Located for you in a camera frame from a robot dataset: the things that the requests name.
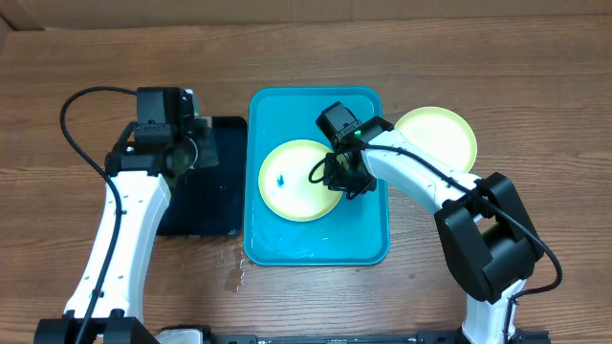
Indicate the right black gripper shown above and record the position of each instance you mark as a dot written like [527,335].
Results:
[337,182]

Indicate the yellow-green plate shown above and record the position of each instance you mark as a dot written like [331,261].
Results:
[443,134]
[284,184]

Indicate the dark sponge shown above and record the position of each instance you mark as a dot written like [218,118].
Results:
[206,144]

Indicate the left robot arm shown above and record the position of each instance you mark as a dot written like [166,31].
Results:
[108,301]

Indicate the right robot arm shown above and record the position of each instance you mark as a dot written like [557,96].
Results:
[487,236]

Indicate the black plastic tray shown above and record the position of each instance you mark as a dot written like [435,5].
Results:
[210,201]

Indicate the teal plastic tray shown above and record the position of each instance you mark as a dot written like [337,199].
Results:
[355,232]

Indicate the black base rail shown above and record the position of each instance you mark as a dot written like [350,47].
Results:
[334,338]

